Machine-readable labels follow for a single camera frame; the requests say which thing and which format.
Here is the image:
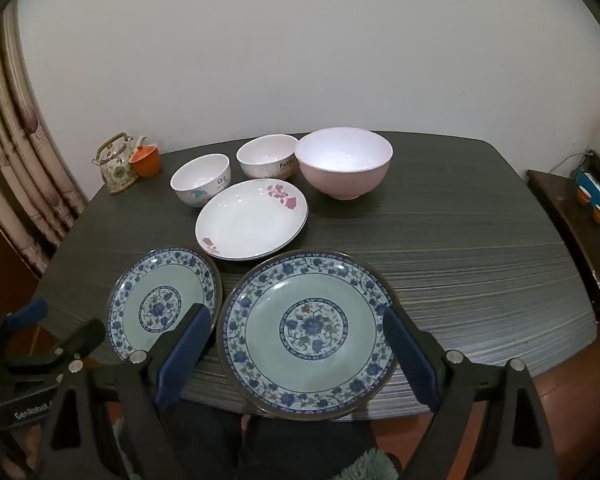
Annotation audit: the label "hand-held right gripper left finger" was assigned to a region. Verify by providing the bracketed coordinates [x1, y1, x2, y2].
[32, 302, 216, 480]

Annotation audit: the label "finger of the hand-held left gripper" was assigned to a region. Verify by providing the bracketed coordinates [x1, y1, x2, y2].
[2, 298, 49, 333]
[54, 318, 106, 362]

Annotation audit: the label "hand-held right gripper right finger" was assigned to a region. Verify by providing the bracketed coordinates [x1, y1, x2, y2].
[383, 306, 574, 480]

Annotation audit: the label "small blue floral plate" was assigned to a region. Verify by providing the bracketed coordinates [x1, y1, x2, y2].
[106, 246, 224, 364]

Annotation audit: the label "large blue floral plate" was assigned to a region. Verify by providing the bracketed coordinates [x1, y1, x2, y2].
[216, 249, 398, 422]

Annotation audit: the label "white plate with pink flowers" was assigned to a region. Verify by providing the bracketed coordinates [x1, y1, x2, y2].
[195, 178, 309, 262]

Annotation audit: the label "white bowl with blue gnome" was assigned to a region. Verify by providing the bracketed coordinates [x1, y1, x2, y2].
[170, 154, 232, 208]

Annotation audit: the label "large pink bowl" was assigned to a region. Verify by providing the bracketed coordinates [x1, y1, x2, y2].
[294, 127, 394, 201]

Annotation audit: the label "white bowl with pink rabbit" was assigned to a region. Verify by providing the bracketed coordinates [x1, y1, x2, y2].
[236, 134, 301, 182]

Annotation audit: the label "green fuzzy rug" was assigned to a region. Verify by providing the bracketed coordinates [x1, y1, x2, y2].
[336, 447, 402, 480]

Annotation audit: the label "beige patterned curtain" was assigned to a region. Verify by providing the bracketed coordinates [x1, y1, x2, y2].
[0, 0, 88, 278]

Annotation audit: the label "floral ceramic teapot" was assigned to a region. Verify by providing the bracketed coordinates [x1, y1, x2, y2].
[91, 132, 148, 195]

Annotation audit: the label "orange tea cup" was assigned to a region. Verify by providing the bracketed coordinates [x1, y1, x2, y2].
[129, 143, 161, 179]

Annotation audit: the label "dark wooden side cabinet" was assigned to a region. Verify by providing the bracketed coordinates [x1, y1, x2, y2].
[526, 170, 600, 296]

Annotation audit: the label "cables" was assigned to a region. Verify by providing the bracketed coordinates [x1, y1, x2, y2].
[549, 151, 597, 177]

